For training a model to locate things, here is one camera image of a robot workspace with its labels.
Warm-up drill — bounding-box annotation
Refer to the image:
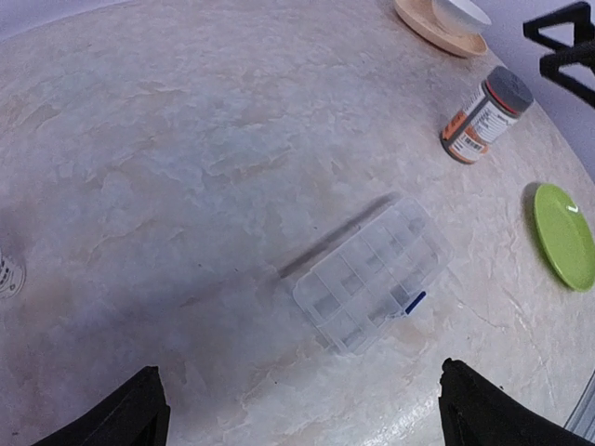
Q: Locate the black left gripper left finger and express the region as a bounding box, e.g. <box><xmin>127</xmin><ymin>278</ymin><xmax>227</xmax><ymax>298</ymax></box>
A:
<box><xmin>35</xmin><ymin>366</ymin><xmax>171</xmax><ymax>446</ymax></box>

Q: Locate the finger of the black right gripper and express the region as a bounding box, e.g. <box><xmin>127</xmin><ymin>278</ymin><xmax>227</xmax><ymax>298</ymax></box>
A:
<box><xmin>522</xmin><ymin>1</ymin><xmax>594</xmax><ymax>107</ymax></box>

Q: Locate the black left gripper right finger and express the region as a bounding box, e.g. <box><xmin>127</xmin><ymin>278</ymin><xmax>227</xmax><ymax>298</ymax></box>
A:
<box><xmin>439</xmin><ymin>358</ymin><xmax>590</xmax><ymax>445</ymax></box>

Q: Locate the grey-capped orange pill bottle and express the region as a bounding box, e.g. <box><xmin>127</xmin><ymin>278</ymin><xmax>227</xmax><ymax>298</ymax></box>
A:
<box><xmin>440</xmin><ymin>66</ymin><xmax>534</xmax><ymax>164</ymax></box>

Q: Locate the clear plastic pill organizer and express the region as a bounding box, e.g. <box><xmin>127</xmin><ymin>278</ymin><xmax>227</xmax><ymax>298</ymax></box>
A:
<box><xmin>293</xmin><ymin>198</ymin><xmax>453</xmax><ymax>355</ymax></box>

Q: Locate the white ceramic bowl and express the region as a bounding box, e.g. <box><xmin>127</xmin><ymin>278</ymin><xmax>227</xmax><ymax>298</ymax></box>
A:
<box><xmin>431</xmin><ymin>0</ymin><xmax>492</xmax><ymax>35</ymax></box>

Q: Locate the beige wooden plate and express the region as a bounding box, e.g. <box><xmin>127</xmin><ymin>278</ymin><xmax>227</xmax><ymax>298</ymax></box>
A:
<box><xmin>393</xmin><ymin>0</ymin><xmax>488</xmax><ymax>59</ymax></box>

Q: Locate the green plate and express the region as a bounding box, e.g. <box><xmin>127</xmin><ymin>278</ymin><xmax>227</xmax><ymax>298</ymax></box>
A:
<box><xmin>534</xmin><ymin>183</ymin><xmax>594</xmax><ymax>292</ymax></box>

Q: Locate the small white pill bottle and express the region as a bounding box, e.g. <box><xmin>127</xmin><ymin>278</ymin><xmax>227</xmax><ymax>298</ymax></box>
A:
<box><xmin>0</xmin><ymin>254</ymin><xmax>26</xmax><ymax>300</ymax></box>

